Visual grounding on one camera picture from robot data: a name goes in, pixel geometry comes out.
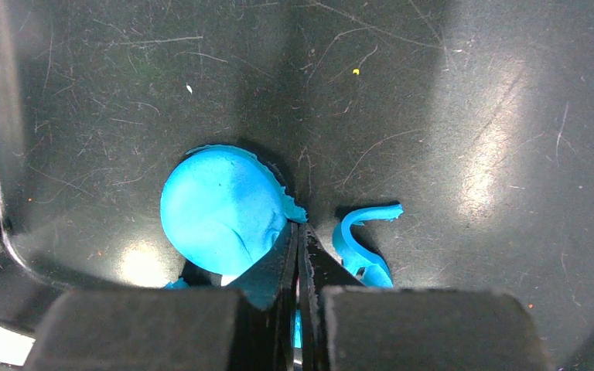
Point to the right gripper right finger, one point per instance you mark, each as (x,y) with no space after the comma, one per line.
(349,326)

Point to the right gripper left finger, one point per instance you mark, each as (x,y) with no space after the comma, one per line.
(245,325)

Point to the blue dough scrap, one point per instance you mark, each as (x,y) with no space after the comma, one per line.
(368,267)

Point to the blue dough piece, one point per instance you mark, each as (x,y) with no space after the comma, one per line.
(223,209)

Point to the black plastic tray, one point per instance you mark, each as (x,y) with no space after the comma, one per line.
(477,116)

